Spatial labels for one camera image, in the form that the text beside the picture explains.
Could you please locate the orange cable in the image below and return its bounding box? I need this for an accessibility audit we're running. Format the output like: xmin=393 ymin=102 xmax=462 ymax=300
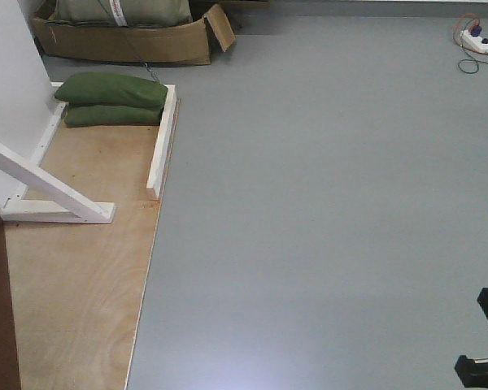
xmin=451 ymin=12 xmax=488 ymax=58

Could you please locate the cardboard box behind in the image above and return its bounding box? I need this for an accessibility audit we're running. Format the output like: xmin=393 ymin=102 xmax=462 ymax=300
xmin=220 ymin=0 xmax=271 ymax=8

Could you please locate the upper green sandbag far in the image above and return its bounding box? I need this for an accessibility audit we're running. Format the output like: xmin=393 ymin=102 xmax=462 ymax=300
xmin=54 ymin=71 xmax=168 ymax=108

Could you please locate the lower green sandbag far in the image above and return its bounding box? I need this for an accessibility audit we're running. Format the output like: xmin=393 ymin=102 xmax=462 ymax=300
xmin=64 ymin=105 xmax=163 ymax=127

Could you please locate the white power strip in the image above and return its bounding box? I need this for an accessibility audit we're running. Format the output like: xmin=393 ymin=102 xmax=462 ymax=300
xmin=460 ymin=30 xmax=488 ymax=54

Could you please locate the open cardboard box front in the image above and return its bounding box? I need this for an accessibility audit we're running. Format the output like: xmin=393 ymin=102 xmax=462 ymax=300
xmin=32 ymin=1 xmax=236 ymax=65

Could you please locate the green sandbag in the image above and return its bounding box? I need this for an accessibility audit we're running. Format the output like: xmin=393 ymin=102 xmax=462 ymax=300
xmin=64 ymin=105 xmax=163 ymax=127
xmin=54 ymin=71 xmax=168 ymax=108

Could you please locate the plywood base platform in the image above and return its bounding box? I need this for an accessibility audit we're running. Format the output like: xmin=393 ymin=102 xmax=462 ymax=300
xmin=2 ymin=97 xmax=181 ymax=390

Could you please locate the black thin cable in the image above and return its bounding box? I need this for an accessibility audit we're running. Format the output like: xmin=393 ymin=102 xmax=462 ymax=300
xmin=456 ymin=37 xmax=488 ymax=75

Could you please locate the white wooden door frame stand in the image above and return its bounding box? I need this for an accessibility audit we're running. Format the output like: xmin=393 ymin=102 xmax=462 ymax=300
xmin=0 ymin=1 xmax=178 ymax=223

